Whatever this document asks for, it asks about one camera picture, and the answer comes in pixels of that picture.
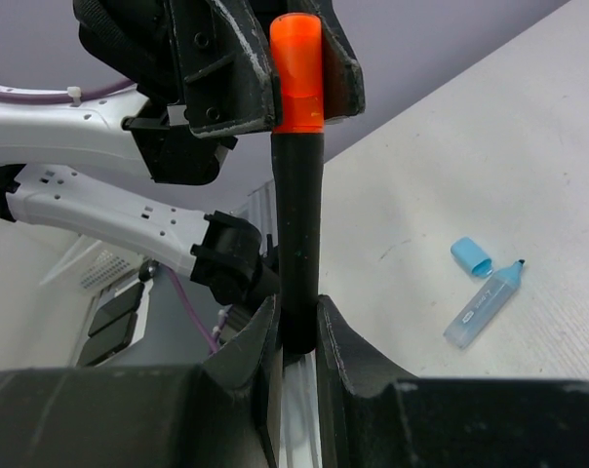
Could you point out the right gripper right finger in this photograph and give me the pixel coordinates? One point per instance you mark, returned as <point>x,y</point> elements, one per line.
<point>374,413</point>

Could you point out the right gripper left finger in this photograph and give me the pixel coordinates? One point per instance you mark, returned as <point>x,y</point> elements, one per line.
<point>223,412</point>

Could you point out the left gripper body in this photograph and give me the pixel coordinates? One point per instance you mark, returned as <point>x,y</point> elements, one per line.
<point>136,39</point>

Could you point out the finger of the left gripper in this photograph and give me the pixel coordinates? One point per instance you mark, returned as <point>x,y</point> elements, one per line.
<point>226,80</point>
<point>343,74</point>

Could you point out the orange highlighter cap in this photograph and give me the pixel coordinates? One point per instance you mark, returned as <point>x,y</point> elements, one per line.
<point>295,41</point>

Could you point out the black orange highlighter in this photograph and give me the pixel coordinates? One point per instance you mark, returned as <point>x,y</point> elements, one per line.
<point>297,164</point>

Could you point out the light blue highlighter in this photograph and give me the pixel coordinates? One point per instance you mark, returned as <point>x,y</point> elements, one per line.
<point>482,308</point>

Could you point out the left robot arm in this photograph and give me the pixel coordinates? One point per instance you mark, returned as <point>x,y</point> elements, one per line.
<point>47,137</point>

